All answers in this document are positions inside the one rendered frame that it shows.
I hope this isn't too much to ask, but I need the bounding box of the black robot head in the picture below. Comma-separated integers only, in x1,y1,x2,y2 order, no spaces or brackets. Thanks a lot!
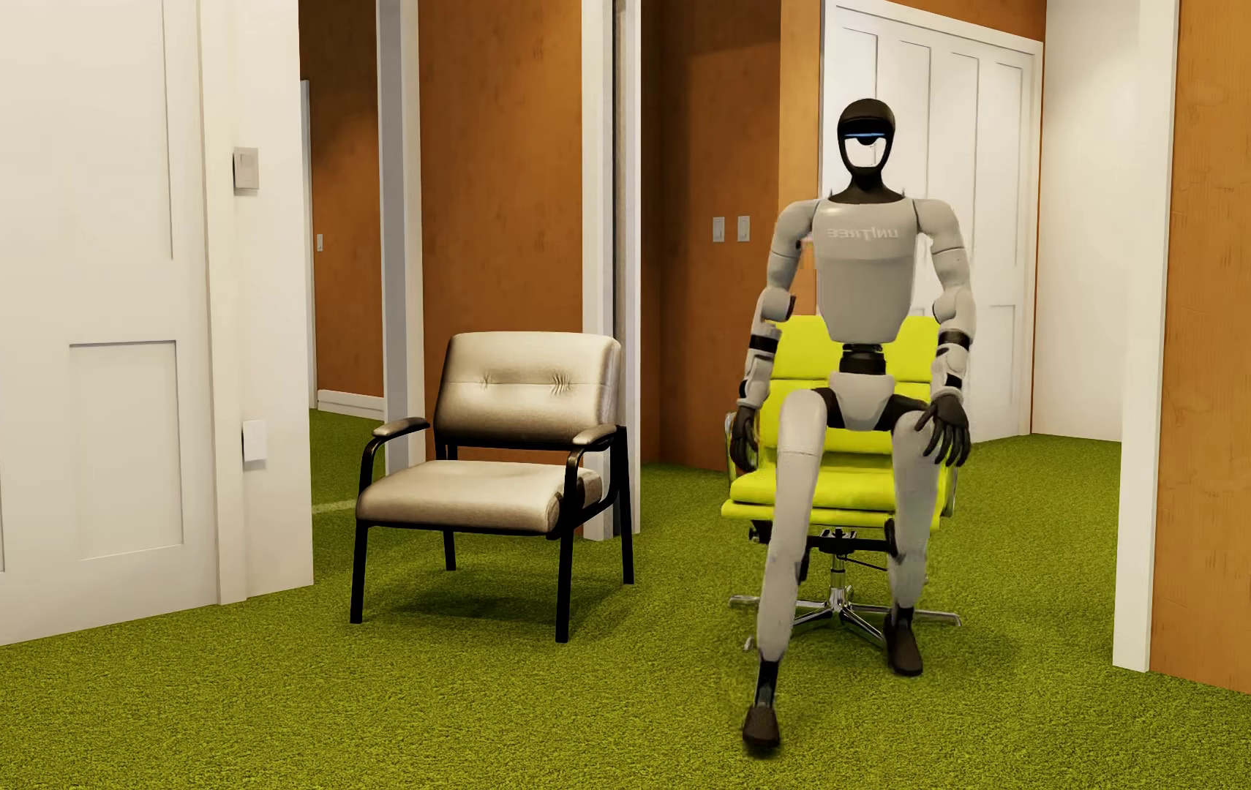
836,97,899,206

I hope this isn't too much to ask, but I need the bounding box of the grey left robot leg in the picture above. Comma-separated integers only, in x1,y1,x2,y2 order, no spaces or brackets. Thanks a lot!
882,410,947,678

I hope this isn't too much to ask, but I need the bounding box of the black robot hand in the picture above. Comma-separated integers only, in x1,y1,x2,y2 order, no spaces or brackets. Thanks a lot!
914,391,972,469
727,404,765,474

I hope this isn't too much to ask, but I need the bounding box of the beige armchair black frame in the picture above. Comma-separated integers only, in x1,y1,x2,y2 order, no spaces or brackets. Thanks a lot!
349,331,636,645

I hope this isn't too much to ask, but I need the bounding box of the grey robot leg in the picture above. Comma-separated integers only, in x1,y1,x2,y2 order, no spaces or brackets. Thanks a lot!
740,388,831,759
882,410,947,678

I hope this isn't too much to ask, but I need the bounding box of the grey right robot leg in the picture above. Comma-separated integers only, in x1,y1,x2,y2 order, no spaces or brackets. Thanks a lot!
740,388,831,759

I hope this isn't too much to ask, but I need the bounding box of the white double closet door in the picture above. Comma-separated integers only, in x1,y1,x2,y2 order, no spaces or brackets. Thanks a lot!
819,0,1045,445

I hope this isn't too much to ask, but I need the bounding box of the white panelled door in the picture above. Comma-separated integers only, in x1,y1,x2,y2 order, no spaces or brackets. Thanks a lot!
0,0,223,663

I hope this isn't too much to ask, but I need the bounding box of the grey robot torso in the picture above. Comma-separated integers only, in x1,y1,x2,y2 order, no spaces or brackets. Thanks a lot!
808,195,923,432

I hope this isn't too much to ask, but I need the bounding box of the yellow office swivel chair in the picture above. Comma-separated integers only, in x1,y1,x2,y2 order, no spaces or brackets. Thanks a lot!
721,314,965,651

